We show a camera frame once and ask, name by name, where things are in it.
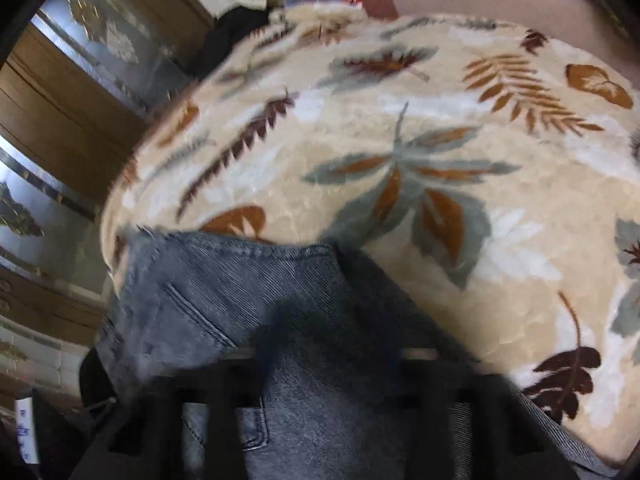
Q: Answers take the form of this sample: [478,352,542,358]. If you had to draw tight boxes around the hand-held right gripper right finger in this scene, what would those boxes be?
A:
[350,310,578,480]

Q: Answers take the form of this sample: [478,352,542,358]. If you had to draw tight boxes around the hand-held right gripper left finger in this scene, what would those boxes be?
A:
[70,307,293,480]

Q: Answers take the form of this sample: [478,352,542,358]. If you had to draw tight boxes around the grey denim pants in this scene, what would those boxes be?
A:
[95,227,621,480]

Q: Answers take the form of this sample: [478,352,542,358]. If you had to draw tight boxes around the beige leaf print blanket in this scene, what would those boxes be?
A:
[100,2,640,466]

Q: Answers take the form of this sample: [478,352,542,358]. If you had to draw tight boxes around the black bag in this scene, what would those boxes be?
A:
[0,347,121,480]

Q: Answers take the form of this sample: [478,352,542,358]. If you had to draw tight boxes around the white paper label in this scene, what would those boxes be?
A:
[15,397,42,466]

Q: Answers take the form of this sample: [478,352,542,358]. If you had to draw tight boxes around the black cloth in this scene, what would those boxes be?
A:
[187,7,273,81]

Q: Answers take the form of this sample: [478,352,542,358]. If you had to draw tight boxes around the wooden wardrobe with mirrored doors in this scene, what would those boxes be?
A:
[0,0,216,411]

